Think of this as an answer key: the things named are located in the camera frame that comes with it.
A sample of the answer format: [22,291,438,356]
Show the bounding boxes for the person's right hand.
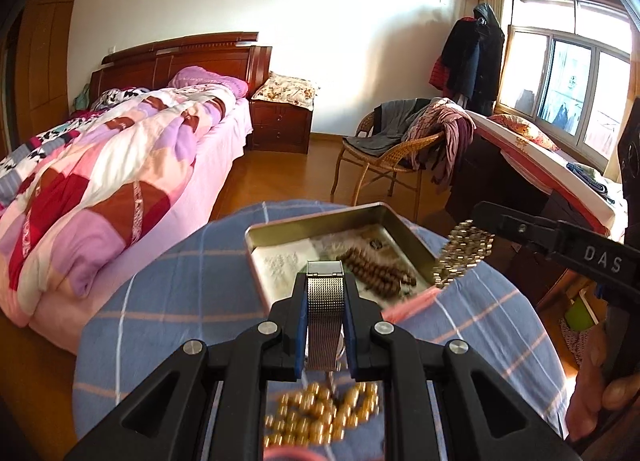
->
[565,320,640,443]

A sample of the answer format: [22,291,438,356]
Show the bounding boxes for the pink patchwork quilt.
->
[0,84,239,328]

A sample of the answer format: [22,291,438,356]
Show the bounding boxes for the dark blue folded clothes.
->
[566,162,627,203]

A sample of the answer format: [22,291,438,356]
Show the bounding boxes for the silver mesh watch band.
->
[305,260,347,373]

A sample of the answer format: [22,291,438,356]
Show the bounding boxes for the gold chain bracelet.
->
[432,219,497,290]

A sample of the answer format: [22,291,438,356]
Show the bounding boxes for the red floral pillow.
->
[487,113,561,152]

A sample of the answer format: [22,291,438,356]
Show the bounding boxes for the white red desk cloth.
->
[464,110,629,238]

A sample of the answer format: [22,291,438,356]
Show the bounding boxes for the grey garment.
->
[344,98,432,159]

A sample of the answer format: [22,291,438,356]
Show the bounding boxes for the wooden wardrobe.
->
[0,0,84,158]

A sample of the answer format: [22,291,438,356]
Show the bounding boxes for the floral cushion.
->
[249,72,320,110]

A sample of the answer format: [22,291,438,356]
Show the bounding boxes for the hanging dark coats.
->
[429,2,506,118]

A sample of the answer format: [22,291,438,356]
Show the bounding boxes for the pink maroon clothes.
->
[403,96,477,195]

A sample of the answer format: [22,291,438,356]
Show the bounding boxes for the gold bead bracelet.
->
[263,380,384,448]

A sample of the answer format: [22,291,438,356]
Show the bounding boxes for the white embossed card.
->
[251,238,315,293]

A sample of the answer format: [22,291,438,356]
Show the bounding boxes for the wooden nightstand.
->
[248,98,314,156]

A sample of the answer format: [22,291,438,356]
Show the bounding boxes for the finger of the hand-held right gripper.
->
[470,200,560,258]

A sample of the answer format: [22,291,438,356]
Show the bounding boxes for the dark wooden desk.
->
[444,111,626,302]

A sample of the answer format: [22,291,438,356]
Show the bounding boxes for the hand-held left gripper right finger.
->
[342,273,568,461]

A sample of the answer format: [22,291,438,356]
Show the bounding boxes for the wooden bed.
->
[0,31,274,342]

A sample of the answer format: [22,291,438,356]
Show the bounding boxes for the pink pillow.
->
[167,66,250,98]

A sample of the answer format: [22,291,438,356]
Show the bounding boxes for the black white patterned blanket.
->
[0,86,152,202]

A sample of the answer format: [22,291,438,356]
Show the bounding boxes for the pink metal tin box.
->
[243,202,446,326]

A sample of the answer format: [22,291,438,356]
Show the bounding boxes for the wicker chair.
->
[329,108,452,208]

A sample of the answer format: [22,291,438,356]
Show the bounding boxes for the brown wooden bead bracelet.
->
[340,245,419,300]

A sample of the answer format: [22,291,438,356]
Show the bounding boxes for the green container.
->
[564,295,597,333]

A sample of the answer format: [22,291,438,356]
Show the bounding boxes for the window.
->
[497,0,637,158]

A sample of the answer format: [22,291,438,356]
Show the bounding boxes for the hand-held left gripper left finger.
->
[64,271,311,461]

